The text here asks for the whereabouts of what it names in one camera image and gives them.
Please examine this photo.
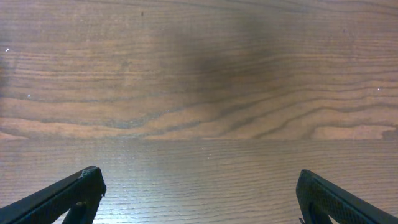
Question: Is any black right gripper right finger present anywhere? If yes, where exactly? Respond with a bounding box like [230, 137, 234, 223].
[296, 169, 397, 224]

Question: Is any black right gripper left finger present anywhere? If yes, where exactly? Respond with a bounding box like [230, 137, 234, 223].
[1, 166, 106, 224]

